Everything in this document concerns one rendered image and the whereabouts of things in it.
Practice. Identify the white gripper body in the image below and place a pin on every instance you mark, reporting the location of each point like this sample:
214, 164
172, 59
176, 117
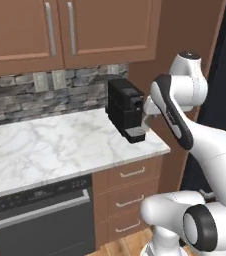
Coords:
150, 106

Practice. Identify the grey wall outlet plate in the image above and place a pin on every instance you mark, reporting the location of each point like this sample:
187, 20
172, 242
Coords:
113, 69
40, 81
58, 79

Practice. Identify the brown drawer front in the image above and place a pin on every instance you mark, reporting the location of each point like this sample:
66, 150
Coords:
151, 168
125, 218
145, 191

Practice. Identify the brown wall cupboard door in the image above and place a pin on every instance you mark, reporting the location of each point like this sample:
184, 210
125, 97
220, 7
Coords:
18, 30
115, 26

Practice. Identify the brown tall cabinet panel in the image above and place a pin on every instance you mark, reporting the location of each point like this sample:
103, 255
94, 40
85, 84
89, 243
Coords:
185, 26

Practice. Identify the black dishwasher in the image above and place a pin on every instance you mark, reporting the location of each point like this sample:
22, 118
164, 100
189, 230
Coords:
45, 230

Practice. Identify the black coffee machine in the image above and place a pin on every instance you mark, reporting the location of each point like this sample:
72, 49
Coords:
123, 106

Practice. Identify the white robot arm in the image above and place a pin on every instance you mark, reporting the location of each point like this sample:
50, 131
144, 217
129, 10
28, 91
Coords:
215, 156

